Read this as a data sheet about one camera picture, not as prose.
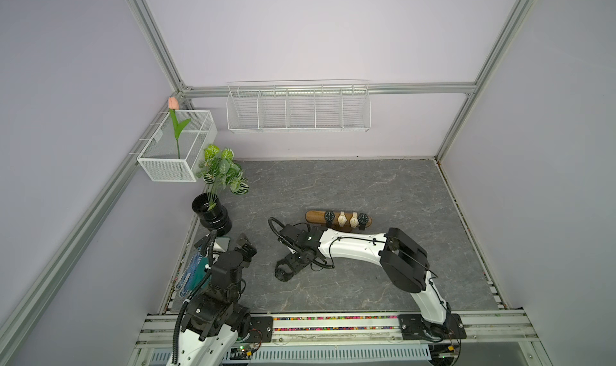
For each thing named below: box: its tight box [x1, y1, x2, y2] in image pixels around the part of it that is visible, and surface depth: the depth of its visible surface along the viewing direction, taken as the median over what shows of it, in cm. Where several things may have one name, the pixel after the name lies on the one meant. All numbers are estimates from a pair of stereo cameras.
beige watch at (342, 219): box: [337, 211, 349, 228], surface depth 91 cm
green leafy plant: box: [195, 144, 250, 211], surface depth 80 cm
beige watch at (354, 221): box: [349, 211, 360, 228], surface depth 91 cm
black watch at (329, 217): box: [324, 210, 336, 228], surface depth 92 cm
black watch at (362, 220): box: [357, 212, 369, 231], surface depth 91 cm
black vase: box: [191, 191, 233, 237], surface depth 90 cm
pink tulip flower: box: [167, 96, 191, 160], surface depth 86 cm
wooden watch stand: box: [304, 210, 373, 232], surface depth 92 cm
